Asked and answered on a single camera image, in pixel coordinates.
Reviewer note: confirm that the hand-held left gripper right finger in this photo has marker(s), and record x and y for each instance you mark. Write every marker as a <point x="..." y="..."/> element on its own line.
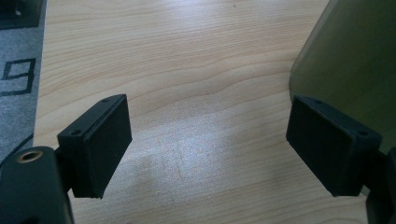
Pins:
<point x="330" y="149"/>

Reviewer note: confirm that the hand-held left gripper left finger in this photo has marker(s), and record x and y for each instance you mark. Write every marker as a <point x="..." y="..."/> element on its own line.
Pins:
<point x="93" y="146"/>

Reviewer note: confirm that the olive green trash bin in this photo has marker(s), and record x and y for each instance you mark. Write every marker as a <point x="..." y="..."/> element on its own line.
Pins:
<point x="351" y="56"/>

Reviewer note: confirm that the black tripod base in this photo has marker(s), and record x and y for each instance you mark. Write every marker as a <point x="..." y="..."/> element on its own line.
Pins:
<point x="21" y="14"/>

